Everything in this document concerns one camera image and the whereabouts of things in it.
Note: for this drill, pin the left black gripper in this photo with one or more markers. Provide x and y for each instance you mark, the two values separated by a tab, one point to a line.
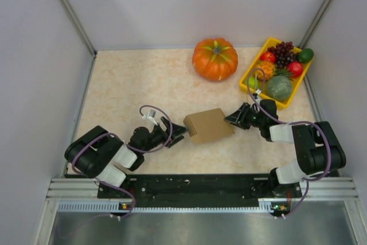
179	129

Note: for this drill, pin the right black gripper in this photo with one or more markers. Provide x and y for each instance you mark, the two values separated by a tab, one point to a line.
239	117

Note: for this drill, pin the brown cardboard box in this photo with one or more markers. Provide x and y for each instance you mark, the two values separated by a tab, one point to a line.
207	126

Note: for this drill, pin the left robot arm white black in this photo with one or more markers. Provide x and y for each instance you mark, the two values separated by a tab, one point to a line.
101	155

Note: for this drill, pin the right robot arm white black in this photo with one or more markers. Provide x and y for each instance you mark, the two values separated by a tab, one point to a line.
317	148

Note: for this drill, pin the green lime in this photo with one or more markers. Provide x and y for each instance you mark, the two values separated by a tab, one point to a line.
252	82

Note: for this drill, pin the green melon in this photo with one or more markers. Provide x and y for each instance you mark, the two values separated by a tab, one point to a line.
279	88

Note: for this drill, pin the orange pineapple toy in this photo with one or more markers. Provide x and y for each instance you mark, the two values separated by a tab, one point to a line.
265	70

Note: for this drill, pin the orange pumpkin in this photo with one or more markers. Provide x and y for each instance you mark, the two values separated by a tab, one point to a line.
215	59

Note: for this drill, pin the red apple left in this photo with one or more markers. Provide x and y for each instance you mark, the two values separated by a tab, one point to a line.
268	56

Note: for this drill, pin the red apple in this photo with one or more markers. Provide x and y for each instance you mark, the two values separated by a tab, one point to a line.
268	56
295	69

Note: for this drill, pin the red apple right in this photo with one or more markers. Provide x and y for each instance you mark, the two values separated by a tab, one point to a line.
295	69

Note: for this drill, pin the dark purple grape bunch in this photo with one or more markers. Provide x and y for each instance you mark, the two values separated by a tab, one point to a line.
284	54

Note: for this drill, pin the green avocado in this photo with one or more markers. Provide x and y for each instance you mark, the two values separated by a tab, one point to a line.
305	56

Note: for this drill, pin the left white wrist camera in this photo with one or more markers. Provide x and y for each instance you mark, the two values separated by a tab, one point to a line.
150	117

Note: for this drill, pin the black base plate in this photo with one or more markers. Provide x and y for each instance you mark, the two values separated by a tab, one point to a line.
199	190

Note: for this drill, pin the white cable duct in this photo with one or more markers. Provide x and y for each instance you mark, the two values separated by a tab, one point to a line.
116	207

